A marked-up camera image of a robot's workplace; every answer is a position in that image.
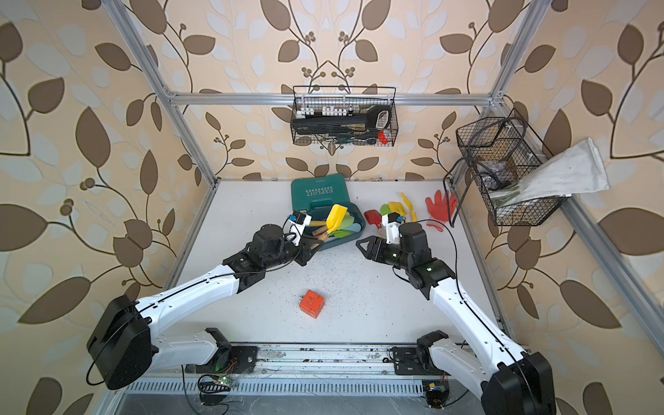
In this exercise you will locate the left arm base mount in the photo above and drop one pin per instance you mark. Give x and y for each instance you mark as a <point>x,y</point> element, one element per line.
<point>227,359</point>

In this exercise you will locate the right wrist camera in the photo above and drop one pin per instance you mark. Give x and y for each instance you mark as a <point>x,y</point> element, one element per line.
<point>391,223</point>

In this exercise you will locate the back wire basket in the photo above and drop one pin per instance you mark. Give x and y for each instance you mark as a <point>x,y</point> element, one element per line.
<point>340,96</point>

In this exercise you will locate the red rubber glove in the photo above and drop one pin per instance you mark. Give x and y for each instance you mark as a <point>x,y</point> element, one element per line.
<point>441,209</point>

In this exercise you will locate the right wire basket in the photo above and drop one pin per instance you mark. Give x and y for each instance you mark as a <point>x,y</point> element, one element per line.
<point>495,152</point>

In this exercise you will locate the red toy shovel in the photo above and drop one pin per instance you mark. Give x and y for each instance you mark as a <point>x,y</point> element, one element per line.
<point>374,218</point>

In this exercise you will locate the green storage box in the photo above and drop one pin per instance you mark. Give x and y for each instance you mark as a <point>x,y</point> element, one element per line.
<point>317,196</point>

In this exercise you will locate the black tool in basket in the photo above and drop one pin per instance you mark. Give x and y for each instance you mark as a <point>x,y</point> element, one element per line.
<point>345,121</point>

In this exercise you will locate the yellow toy spatula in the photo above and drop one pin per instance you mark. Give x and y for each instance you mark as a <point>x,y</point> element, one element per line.
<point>398,208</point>

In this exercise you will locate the white cloth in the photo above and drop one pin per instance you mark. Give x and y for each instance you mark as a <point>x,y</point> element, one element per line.
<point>577,170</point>

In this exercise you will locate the yellow square toy shovel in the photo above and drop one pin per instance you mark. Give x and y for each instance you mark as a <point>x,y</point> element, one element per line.
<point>332,223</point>

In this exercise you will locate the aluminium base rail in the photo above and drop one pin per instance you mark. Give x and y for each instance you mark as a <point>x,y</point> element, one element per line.
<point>321,360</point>

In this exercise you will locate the orange cube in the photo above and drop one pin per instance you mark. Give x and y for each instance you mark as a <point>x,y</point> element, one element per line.
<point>312,304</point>

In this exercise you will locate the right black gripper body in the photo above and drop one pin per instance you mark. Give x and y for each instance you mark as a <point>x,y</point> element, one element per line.
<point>389,253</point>

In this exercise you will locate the yellow toy rake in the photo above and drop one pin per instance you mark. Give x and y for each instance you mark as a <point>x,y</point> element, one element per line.
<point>409,205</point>

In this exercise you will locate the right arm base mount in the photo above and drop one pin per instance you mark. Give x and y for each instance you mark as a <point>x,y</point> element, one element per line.
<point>416,360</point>

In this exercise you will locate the wire basket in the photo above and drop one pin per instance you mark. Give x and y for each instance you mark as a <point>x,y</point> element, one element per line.
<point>340,96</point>
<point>495,152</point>

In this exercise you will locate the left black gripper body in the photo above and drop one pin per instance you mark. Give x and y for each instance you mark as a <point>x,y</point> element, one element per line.
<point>304,253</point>

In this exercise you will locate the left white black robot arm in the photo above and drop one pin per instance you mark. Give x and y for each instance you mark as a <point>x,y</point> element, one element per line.
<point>148,318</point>

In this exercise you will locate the pale green toy shovel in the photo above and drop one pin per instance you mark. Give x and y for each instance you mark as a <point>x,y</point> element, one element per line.
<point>347,224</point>

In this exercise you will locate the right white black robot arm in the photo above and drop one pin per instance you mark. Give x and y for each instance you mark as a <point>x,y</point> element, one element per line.
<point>440,285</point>

